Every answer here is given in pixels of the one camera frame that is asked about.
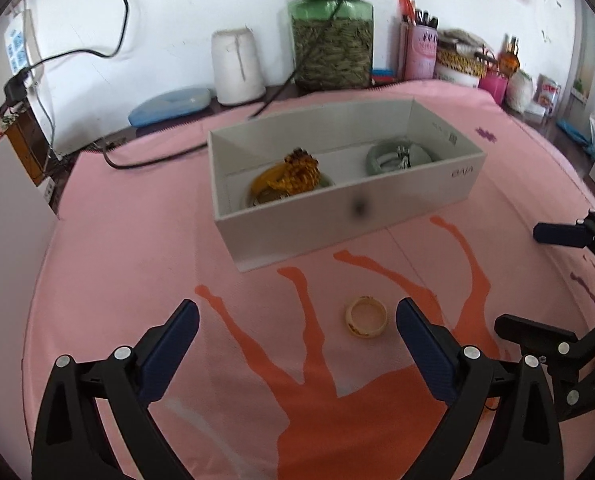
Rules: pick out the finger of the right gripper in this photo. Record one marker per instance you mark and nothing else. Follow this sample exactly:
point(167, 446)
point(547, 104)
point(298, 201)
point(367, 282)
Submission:
point(579, 235)
point(570, 361)

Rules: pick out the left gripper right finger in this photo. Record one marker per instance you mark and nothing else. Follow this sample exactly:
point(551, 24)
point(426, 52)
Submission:
point(524, 441)

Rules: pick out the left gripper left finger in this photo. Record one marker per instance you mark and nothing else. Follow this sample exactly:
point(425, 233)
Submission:
point(70, 439)

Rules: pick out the large green jade bangle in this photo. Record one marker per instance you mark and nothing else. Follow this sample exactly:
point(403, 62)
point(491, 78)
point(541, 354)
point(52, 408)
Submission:
point(419, 156)

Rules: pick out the silver chain watch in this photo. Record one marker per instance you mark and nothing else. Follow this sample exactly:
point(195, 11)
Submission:
point(398, 159)

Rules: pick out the pale jade bangle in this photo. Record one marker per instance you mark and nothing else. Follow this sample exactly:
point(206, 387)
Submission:
point(271, 194)

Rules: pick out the amber beaded tassel pendant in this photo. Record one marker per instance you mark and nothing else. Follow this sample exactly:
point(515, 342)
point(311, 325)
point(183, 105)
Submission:
point(297, 168)

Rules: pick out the red snack packet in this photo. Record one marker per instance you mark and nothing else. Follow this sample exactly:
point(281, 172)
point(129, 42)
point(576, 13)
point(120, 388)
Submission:
point(547, 94)

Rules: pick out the pink printed tablecloth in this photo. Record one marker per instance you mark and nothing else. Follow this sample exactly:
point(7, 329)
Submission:
point(274, 386)

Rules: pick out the pink plastic container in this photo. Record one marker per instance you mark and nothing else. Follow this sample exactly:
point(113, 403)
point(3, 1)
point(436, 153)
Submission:
point(495, 84)

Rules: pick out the amber perfume bottle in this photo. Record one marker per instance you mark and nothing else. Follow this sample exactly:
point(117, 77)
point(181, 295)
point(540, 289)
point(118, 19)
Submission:
point(508, 61)

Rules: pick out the yellow patterned round tin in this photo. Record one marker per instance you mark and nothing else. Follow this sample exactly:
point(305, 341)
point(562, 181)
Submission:
point(457, 63)

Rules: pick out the white board panel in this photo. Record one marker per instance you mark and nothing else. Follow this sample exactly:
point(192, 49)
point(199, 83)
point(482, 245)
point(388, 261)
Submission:
point(27, 224)

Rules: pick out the white vivo cardboard box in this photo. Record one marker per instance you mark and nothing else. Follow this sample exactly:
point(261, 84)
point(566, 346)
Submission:
point(339, 136)

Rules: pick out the pink pen holder can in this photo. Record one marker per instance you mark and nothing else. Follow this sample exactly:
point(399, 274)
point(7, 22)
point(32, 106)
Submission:
point(417, 43)

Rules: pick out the brown wooden box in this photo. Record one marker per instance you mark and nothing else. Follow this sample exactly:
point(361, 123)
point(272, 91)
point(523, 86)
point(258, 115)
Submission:
point(30, 144)

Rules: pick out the green glass jar of seeds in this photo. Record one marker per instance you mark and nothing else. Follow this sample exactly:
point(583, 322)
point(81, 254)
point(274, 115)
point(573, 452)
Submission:
point(332, 44)

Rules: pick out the blue glasses case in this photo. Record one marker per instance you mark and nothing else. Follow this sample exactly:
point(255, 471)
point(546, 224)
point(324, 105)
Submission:
point(170, 105)

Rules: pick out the black power adapter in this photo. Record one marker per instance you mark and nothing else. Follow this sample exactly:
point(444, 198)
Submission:
point(15, 89)

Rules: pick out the white power strip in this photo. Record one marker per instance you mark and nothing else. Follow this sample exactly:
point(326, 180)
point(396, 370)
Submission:
point(16, 40)

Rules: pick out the white string ball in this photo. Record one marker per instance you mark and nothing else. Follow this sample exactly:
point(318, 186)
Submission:
point(520, 91)

